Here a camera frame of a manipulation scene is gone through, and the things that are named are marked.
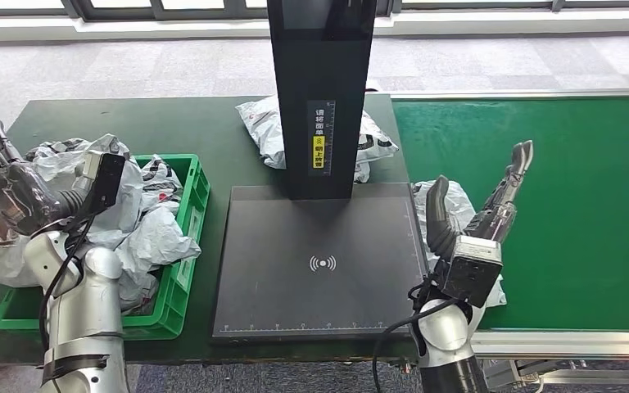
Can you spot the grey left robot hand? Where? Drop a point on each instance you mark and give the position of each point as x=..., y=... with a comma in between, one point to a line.
x=19, y=195

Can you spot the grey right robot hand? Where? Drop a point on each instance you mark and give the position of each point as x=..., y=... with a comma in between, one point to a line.
x=491, y=222

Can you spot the white parcel bag brown tear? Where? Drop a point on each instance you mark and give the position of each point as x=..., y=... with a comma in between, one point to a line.
x=0, y=266

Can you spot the grey parcel bag red lettering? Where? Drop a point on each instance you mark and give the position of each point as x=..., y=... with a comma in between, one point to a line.
x=157, y=238

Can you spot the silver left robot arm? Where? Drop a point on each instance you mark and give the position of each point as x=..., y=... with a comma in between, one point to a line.
x=84, y=314

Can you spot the plain white parcel bag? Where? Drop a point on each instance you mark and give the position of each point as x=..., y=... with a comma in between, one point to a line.
x=461, y=203

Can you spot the green conveyor belt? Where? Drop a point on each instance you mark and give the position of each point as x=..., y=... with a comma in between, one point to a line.
x=591, y=217

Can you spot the black inbound scanner machine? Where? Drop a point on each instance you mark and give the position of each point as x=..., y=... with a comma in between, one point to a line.
x=320, y=293

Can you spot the white parcel bag black print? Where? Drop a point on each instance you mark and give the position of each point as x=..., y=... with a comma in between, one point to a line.
x=260, y=127

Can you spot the yellow black label strip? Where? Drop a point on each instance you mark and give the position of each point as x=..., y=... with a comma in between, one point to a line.
x=319, y=157

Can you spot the green plastic crate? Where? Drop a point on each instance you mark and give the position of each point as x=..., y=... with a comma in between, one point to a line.
x=184, y=304

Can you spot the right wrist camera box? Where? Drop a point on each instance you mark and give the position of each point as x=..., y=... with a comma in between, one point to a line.
x=474, y=271

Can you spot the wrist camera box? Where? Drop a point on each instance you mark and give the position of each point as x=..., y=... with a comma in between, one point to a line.
x=474, y=271
x=108, y=179

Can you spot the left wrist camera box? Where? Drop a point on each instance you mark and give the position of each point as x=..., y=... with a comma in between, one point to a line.
x=108, y=179

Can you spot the dark window frame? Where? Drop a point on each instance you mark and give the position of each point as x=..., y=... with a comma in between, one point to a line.
x=184, y=15

